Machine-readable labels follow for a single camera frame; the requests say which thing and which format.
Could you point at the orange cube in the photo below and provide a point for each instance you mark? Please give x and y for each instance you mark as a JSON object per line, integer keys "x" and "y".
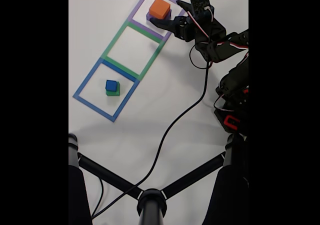
{"x": 159, "y": 7}

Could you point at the large purple cube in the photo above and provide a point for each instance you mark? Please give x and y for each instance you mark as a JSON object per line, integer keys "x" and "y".
{"x": 148, "y": 16}

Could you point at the small blue cube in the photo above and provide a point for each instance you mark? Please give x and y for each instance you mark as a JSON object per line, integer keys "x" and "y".
{"x": 111, "y": 85}

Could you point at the green cube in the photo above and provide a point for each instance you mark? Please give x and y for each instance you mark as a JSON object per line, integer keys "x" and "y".
{"x": 113, "y": 93}

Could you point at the red table clamp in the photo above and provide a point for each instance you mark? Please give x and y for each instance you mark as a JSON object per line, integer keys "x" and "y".
{"x": 230, "y": 121}

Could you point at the black tripod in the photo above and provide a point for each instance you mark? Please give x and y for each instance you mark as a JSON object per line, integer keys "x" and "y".
{"x": 151, "y": 210}

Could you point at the purple square frame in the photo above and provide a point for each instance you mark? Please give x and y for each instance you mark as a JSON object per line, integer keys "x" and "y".
{"x": 140, "y": 26}

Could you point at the green square frame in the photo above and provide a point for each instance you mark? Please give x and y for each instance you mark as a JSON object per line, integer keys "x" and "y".
{"x": 115, "y": 39}

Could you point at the blue square frame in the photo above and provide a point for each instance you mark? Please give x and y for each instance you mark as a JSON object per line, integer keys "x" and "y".
{"x": 87, "y": 78}

